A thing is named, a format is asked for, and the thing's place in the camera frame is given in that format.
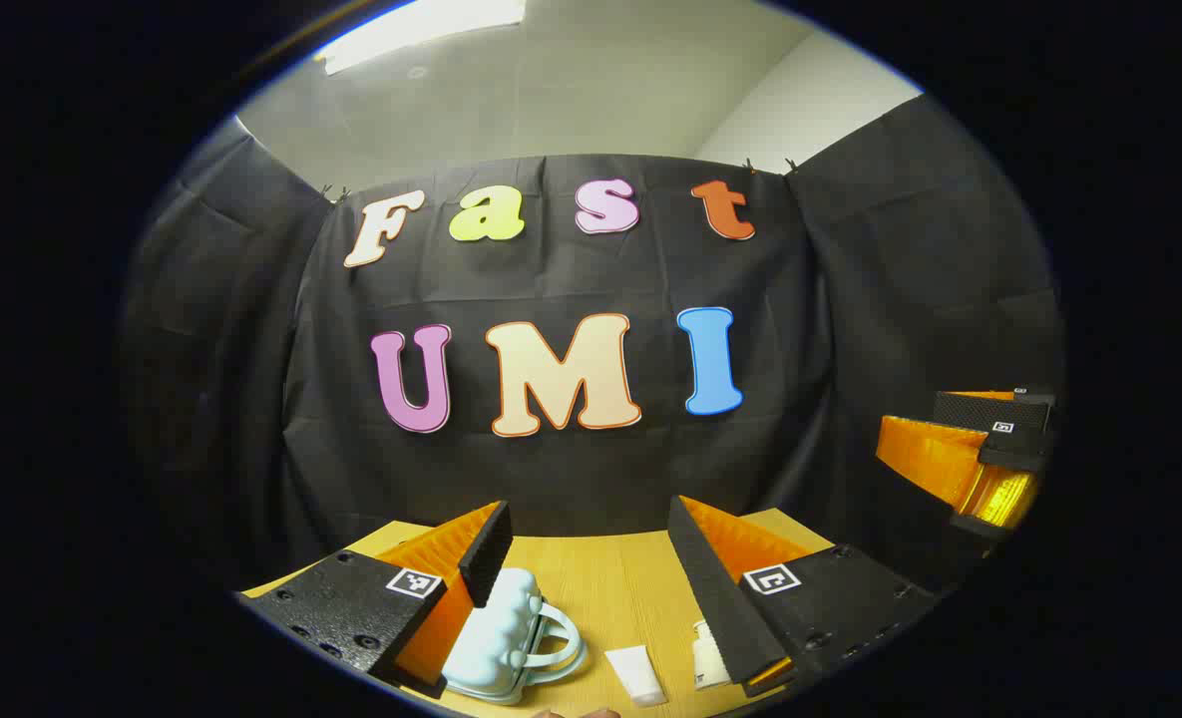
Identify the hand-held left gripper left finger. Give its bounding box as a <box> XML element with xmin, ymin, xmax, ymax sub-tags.
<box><xmin>241</xmin><ymin>499</ymin><xmax>514</xmax><ymax>699</ymax></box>

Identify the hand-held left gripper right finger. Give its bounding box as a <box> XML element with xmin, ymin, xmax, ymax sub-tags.
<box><xmin>667</xmin><ymin>495</ymin><xmax>941</xmax><ymax>699</ymax></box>

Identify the white pump bottle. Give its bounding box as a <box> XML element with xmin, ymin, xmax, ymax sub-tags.
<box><xmin>691</xmin><ymin>620</ymin><xmax>733</xmax><ymax>691</ymax></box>

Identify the light blue suitcase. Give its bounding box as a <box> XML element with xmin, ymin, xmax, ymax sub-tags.
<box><xmin>441</xmin><ymin>568</ymin><xmax>589</xmax><ymax>706</ymax></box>

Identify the white skin care tube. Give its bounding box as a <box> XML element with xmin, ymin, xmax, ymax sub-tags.
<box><xmin>604</xmin><ymin>645</ymin><xmax>668</xmax><ymax>709</ymax></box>

